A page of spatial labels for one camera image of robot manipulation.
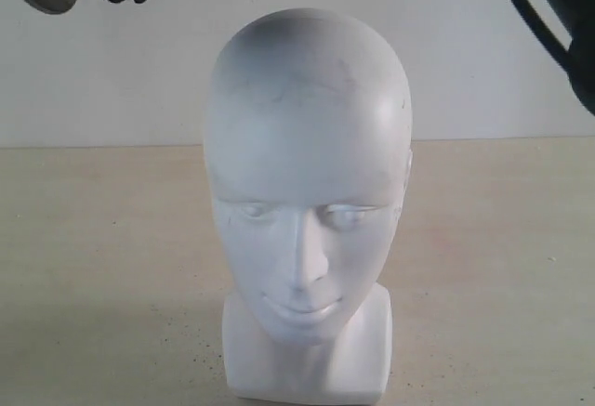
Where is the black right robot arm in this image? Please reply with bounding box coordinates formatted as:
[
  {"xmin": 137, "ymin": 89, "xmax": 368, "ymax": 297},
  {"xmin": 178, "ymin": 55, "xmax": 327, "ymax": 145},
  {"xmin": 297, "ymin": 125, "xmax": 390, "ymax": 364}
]
[{"xmin": 532, "ymin": 0, "xmax": 594, "ymax": 112}]

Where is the white mannequin head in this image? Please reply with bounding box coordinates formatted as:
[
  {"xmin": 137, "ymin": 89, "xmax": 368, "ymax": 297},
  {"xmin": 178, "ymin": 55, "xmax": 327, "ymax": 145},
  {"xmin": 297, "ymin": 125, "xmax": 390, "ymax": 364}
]
[{"xmin": 204, "ymin": 8, "xmax": 413, "ymax": 405}]

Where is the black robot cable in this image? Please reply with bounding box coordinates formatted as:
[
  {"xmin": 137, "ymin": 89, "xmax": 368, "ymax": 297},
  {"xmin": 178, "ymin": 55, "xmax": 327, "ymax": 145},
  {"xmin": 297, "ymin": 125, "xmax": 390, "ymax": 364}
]
[{"xmin": 493, "ymin": 0, "xmax": 595, "ymax": 114}]

